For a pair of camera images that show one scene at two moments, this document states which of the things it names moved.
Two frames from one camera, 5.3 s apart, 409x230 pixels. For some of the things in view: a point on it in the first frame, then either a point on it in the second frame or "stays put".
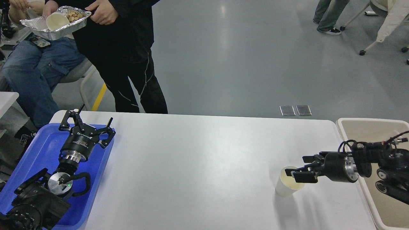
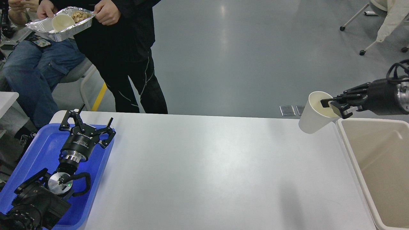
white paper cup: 286,186 → 315,117
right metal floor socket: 304,110 stays put
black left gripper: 79,144 stays put
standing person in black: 118,38 stays put
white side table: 7,99 stays put
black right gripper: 338,166 → 388,96
